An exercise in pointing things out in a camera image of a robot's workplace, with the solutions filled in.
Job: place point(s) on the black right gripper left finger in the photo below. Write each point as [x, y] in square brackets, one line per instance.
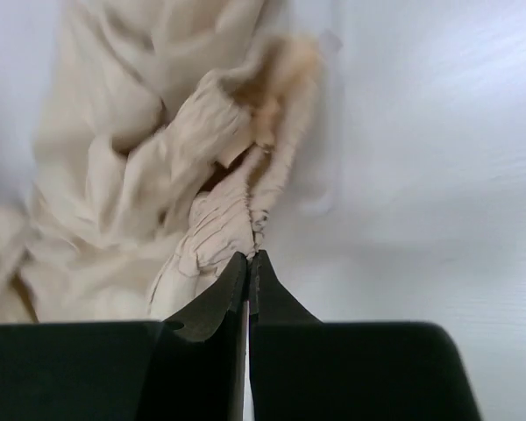
[183, 368]

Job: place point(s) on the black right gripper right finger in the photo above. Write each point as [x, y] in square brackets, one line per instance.
[302, 368]

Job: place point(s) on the beige trousers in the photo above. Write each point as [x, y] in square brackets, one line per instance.
[166, 137]

